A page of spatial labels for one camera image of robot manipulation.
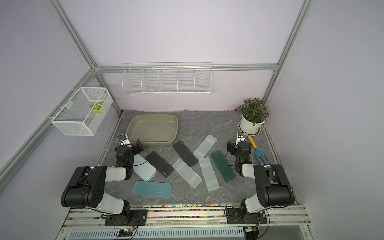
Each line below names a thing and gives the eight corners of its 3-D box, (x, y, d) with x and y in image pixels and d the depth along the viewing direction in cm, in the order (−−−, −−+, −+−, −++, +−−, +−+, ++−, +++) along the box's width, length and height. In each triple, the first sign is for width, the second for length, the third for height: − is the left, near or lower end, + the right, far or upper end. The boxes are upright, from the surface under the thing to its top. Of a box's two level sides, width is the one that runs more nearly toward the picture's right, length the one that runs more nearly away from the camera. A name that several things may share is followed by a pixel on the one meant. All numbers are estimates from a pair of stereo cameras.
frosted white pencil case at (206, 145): (192, 154, 98) (192, 152, 96) (208, 135, 108) (208, 133, 106) (202, 161, 96) (202, 159, 94) (217, 140, 105) (217, 138, 103)
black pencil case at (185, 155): (189, 168, 92) (189, 166, 90) (172, 146, 102) (172, 145, 100) (198, 162, 95) (198, 160, 93) (180, 141, 105) (180, 139, 103)
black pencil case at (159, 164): (145, 158, 97) (144, 156, 95) (154, 152, 100) (153, 150, 98) (165, 178, 88) (164, 177, 86) (173, 171, 91) (173, 169, 89)
